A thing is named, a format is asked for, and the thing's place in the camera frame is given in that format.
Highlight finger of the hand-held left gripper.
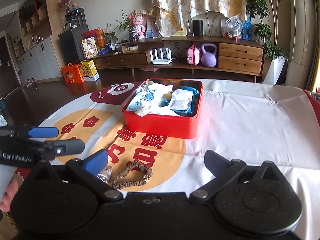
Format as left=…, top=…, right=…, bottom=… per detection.
left=44, top=139, right=85, bottom=161
left=0, top=126, right=59, bottom=139

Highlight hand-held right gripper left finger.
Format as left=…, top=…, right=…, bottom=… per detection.
left=31, top=149, right=124, bottom=201

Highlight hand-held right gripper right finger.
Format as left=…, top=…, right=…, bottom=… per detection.
left=190, top=150, right=287, bottom=202

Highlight brown scrunchie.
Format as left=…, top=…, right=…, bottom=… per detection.
left=110, top=161, right=153, bottom=190

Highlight red tin box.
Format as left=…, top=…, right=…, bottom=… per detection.
left=122, top=79, right=204, bottom=140

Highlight white cotton pad packet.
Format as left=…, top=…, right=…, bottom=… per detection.
left=169, top=89, right=194, bottom=112

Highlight white mesh cloth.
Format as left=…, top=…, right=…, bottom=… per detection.
left=135, top=104, right=182, bottom=117

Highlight blue cartoon printed cloth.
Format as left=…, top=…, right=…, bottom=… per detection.
left=126, top=90, right=160, bottom=113

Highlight white towel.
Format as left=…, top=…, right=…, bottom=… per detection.
left=136, top=80, right=173, bottom=93

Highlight person's left hand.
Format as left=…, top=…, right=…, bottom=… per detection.
left=0, top=174, right=24, bottom=213

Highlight small clear plastic bag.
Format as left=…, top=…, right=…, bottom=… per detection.
left=97, top=166, right=113, bottom=183

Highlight printed red yellow blanket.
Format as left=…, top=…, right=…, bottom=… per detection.
left=14, top=79, right=320, bottom=230

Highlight orange gift box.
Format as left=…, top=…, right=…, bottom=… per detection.
left=61, top=63, right=85, bottom=84

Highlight dark door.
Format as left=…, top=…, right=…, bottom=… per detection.
left=0, top=36, right=20, bottom=90

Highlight yellow carton box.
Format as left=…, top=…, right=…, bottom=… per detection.
left=79, top=59, right=100, bottom=82

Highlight dark cabinet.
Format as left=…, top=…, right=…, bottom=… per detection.
left=58, top=24, right=89, bottom=67

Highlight cream snack box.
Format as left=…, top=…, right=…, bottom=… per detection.
left=80, top=37, right=98, bottom=59

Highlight purple kettlebell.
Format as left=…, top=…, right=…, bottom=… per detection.
left=201, top=43, right=217, bottom=67

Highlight small potted plant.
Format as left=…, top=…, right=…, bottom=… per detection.
left=99, top=22, right=118, bottom=52

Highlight tall tree in white pot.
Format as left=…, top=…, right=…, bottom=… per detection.
left=246, top=0, right=289, bottom=85

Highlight pink toy case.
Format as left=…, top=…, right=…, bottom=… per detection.
left=186, top=45, right=201, bottom=65

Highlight wooden TV cabinet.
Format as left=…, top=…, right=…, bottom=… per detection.
left=91, top=35, right=266, bottom=83

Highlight white router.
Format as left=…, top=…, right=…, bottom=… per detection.
left=149, top=49, right=172, bottom=65

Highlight black coffee machine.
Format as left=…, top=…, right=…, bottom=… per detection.
left=64, top=7, right=85, bottom=30

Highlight vase with dried flowers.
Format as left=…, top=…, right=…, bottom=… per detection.
left=56, top=0, right=78, bottom=14

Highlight potted plant in patterned pot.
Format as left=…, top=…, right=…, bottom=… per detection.
left=116, top=10, right=138, bottom=42

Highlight black speaker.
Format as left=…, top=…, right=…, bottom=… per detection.
left=192, top=19, right=203, bottom=37

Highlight blue packet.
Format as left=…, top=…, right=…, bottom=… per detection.
left=241, top=17, right=252, bottom=40

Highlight pink plush doll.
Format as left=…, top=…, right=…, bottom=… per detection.
left=129, top=10, right=147, bottom=40

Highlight yellow curtain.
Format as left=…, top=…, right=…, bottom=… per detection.
left=306, top=0, right=320, bottom=93

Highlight framed picture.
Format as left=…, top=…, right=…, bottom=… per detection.
left=146, top=17, right=160, bottom=38

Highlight beige standing air conditioner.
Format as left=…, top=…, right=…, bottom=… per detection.
left=285, top=0, right=318, bottom=90

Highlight floral hanging cloth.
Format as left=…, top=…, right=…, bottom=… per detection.
left=150, top=0, right=254, bottom=37

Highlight wall storage unit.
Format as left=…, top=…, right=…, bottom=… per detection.
left=5, top=0, right=65, bottom=82

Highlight orange box with handle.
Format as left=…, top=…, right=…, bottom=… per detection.
left=81, top=29, right=104, bottom=47

